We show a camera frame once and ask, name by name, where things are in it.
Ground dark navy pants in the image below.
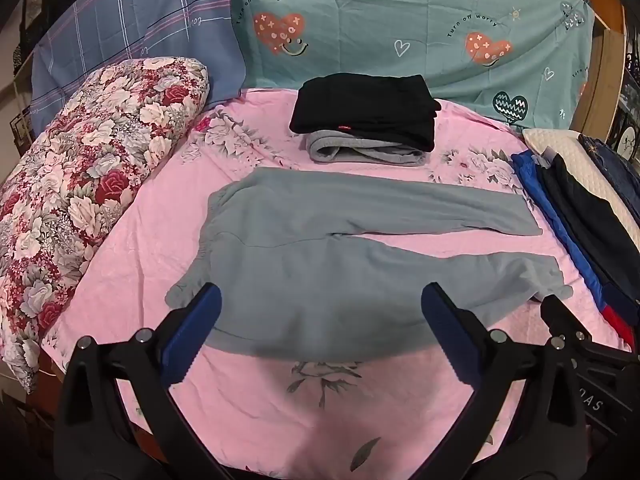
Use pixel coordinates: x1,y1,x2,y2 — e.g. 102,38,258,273
537,152,640,328

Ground wooden headboard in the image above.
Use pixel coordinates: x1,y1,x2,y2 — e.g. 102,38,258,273
572,0,628,136

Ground blue plaid bedding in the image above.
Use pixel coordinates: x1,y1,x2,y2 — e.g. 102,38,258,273
30,0,248,136

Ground blue denim jeans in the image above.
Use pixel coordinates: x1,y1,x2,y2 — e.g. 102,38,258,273
580,134,640,191

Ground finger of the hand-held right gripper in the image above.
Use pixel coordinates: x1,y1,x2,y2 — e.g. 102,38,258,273
540,294,630,367

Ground folded grey pants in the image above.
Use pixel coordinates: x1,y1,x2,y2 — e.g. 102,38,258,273
306,130,430,167

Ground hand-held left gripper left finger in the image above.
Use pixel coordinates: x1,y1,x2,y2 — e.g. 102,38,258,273
54,282,235,480

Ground red floral quilt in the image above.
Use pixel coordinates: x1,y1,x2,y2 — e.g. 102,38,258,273
0,57,210,395

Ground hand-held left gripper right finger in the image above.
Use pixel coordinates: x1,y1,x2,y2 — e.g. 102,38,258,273
421,282,588,480

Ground pink floral bed sheet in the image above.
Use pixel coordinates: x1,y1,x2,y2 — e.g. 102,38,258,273
42,87,633,480

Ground red garment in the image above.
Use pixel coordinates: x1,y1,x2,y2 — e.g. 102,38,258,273
600,305,636,348

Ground folded black pants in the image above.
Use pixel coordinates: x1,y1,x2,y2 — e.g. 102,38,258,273
290,74,442,153

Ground bright blue garment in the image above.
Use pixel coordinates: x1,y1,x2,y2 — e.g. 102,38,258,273
511,151,608,311

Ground teal heart-print blanket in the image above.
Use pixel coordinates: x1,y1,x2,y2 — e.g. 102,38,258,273
230,0,596,133

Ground white quilted pillow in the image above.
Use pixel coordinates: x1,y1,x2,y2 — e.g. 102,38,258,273
522,128,640,251

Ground grey-blue pants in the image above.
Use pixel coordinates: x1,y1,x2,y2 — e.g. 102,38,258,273
165,167,573,363

